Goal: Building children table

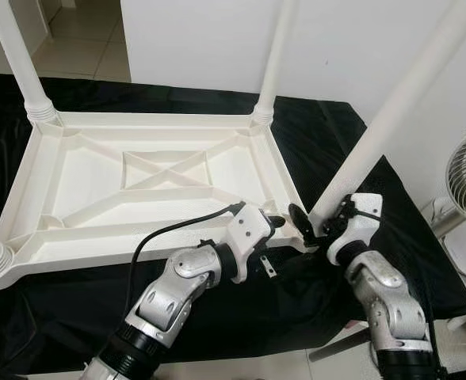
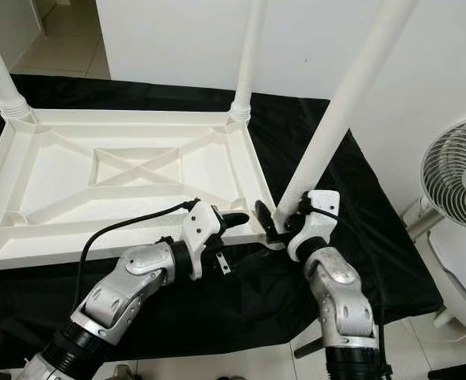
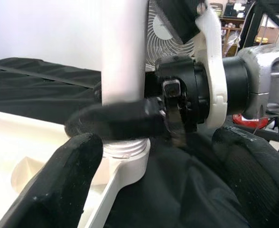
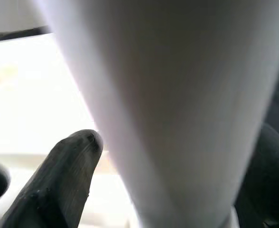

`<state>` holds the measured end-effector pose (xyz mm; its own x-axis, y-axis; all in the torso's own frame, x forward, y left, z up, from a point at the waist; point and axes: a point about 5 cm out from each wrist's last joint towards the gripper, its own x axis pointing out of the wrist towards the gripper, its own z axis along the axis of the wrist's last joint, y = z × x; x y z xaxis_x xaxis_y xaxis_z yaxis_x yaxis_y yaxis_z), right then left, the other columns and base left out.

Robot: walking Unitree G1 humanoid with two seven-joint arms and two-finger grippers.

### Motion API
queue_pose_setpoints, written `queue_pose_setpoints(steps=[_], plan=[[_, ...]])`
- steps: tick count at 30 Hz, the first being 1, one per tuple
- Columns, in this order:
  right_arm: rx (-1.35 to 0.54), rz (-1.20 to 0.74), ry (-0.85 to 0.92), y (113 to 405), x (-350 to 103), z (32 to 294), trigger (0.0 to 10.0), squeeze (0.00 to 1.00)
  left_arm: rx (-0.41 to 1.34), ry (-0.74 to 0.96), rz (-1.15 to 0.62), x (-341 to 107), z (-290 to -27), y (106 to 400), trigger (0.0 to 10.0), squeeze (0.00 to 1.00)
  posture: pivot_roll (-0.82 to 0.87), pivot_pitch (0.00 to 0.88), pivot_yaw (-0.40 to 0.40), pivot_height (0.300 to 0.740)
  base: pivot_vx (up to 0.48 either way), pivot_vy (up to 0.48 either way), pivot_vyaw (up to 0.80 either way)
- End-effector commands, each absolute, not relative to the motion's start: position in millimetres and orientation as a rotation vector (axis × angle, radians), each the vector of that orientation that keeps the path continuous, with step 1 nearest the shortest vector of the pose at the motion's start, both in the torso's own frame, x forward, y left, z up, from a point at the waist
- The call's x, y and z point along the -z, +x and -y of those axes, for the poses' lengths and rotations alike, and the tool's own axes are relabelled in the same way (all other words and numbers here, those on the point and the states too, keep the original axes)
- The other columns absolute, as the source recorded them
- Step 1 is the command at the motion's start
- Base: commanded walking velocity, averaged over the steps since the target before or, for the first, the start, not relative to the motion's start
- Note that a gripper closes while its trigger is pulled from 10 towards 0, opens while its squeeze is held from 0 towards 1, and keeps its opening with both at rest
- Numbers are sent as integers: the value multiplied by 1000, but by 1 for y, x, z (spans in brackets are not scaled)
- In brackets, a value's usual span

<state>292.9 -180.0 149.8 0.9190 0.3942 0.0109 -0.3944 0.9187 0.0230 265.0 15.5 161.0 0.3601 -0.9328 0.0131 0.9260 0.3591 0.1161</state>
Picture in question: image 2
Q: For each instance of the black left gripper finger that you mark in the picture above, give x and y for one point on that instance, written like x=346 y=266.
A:
x=235 y=220

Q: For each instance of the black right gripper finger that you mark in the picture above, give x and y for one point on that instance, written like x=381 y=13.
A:
x=269 y=222

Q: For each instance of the white plastic children table top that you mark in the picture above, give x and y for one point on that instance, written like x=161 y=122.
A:
x=43 y=186

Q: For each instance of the dark grey metal table leg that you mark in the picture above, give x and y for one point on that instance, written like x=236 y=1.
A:
x=310 y=347

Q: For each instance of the black floor stand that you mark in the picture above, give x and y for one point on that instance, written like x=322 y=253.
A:
x=459 y=370

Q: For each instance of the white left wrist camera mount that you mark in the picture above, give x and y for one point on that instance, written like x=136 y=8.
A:
x=200 y=229

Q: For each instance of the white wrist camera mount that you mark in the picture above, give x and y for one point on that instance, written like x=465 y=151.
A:
x=200 y=229
x=318 y=218

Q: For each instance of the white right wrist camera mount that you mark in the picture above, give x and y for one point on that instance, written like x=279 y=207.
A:
x=318 y=218

